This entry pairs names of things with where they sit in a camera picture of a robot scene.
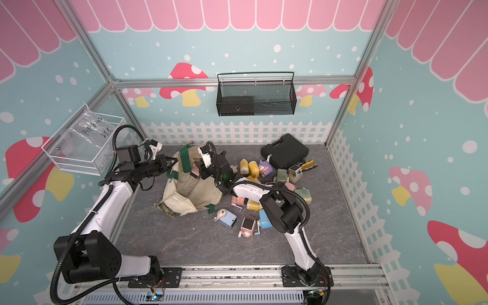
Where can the yellow handled pliers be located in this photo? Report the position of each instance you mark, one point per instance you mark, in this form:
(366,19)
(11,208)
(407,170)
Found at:
(308,165)

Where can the purple pencil sharpener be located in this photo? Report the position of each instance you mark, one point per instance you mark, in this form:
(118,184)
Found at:
(265,167)

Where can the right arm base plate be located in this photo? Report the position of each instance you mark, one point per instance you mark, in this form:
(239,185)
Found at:
(293,276)

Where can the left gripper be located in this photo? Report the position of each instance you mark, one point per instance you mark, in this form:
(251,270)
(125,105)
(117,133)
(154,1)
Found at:
(161,159)

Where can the white wire basket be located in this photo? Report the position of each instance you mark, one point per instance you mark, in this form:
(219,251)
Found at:
(52,146)

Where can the black plastic tool case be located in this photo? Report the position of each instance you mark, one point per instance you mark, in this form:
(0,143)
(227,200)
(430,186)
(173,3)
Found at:
(285,152)

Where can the pink translucent pencil sharpener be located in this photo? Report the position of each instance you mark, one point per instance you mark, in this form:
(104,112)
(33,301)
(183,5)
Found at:
(247,228)

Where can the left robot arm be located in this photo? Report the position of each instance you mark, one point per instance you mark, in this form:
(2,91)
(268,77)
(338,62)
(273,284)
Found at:
(86,259)

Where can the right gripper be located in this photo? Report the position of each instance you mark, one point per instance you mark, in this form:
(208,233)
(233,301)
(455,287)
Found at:
(203,168)

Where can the black wire mesh basket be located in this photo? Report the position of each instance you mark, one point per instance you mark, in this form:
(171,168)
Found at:
(256,93)

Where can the light blue square sharpener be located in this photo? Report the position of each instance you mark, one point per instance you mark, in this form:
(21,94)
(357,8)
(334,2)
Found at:
(226,218)

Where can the pink round character sharpener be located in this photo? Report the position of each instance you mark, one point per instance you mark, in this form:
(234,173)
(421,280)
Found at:
(240,202)

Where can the pink boxy pencil sharpener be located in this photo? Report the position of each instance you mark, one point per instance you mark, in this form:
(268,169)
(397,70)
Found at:
(290,186)

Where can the sky blue box sharpener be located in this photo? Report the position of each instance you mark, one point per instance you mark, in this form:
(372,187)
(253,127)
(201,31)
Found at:
(264,222)

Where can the clear plastic bag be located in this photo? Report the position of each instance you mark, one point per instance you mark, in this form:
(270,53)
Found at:
(87,140)

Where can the beige canvas tote bag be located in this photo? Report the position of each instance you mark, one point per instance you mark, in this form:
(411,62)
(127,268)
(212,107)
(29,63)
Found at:
(184,194)

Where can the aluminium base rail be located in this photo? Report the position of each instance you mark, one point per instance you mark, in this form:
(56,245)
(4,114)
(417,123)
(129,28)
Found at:
(263,284)

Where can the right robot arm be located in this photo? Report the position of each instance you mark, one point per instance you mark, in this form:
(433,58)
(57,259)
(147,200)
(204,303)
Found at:
(287,211)

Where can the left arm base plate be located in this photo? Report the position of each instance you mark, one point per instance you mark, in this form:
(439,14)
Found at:
(162,278)

